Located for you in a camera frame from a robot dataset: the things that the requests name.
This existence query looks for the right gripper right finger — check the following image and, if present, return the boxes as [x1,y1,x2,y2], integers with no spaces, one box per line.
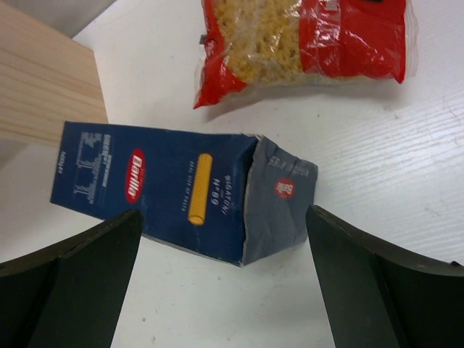
[306,206,463,347]

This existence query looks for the blue Barilla pasta box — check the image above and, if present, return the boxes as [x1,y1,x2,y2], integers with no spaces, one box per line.
[51,122,318,266]

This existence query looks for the wooden two-tier shelf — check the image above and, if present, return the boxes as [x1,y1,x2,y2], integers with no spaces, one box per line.
[1,3,108,146]

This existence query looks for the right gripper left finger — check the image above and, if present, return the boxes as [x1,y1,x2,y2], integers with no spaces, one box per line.
[1,210,143,347]

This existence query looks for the red pasta bag front side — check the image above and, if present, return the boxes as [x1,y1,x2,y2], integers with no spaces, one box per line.
[195,0,418,107]

